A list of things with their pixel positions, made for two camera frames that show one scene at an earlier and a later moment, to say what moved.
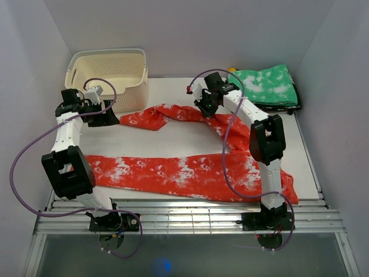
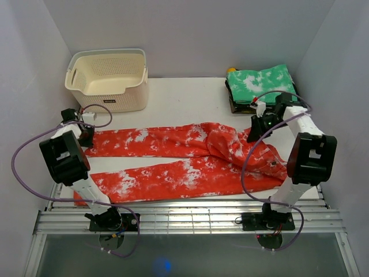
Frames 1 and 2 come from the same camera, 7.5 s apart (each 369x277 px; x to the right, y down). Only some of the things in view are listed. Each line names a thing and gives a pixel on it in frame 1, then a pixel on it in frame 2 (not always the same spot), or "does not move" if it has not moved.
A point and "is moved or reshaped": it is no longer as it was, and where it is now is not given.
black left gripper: [108, 119] to [88, 143]
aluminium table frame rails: [63, 216] does not move
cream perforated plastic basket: [126, 68] does not move
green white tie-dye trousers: [271, 84] does not move
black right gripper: [199, 104] to [257, 132]
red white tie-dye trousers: [229, 172] is moved or reshaped
